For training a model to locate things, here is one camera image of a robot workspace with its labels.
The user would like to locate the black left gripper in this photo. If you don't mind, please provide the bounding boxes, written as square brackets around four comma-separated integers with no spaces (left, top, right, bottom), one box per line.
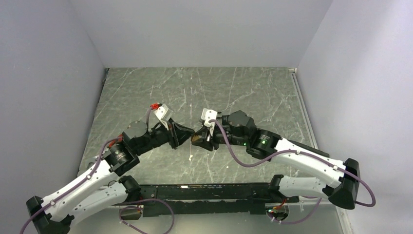
[135,117,195,156]

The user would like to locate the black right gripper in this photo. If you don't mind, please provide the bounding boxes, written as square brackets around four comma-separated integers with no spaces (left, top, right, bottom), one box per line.
[192,122,248,151]

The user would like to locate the brass padlock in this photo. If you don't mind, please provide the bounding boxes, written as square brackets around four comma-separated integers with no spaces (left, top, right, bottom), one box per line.
[190,135,200,144]

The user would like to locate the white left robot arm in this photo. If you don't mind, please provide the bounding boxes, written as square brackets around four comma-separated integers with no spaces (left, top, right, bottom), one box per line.
[20,118,195,234]

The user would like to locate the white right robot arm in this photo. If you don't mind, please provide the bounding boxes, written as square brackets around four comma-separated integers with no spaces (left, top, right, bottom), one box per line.
[191,109,360,210]

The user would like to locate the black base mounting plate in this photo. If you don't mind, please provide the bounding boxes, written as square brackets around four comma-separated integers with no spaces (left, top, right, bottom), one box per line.
[121,182,298,217]

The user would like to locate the black foam tube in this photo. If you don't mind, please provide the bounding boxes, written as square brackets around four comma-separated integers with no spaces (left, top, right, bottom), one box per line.
[289,140,330,158]

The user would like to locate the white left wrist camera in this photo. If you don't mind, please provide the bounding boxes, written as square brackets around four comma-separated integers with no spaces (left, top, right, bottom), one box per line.
[150,103,174,129]

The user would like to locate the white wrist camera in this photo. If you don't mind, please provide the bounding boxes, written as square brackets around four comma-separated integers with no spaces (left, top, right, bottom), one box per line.
[201,108,218,141]
[150,103,174,129]

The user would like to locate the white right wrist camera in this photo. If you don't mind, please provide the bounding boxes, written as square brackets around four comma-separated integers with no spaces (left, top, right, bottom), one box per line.
[201,108,218,141]

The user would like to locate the adjustable wrench red handle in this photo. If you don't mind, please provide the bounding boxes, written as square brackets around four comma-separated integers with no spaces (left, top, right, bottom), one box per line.
[87,134,125,169]

